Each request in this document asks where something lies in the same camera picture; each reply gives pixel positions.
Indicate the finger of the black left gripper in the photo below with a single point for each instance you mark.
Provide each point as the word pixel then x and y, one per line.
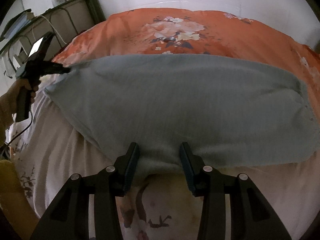
pixel 57 68

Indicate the grey knit pants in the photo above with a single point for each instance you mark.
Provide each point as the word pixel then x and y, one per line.
pixel 231 112

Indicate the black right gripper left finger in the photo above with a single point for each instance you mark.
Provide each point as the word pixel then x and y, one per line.
pixel 67 215

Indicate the person left hand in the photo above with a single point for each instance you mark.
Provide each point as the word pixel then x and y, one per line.
pixel 20 85

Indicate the metal bed frame headboard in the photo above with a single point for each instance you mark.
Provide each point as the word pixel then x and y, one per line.
pixel 66 21

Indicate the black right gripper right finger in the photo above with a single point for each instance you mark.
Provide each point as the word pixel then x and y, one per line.
pixel 232 206

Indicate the orange floral bed sheet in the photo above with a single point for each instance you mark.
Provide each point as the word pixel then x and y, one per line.
pixel 162 207

